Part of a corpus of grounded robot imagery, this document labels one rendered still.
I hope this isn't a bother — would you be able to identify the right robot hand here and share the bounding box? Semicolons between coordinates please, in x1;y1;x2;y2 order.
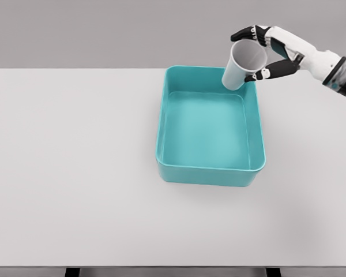
230;25;324;84

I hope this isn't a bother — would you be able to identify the white paper cup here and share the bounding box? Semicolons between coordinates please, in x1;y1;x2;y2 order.
221;39;268;91

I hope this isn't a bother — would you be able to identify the teal plastic basket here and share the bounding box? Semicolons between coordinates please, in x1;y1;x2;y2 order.
155;65;266;188

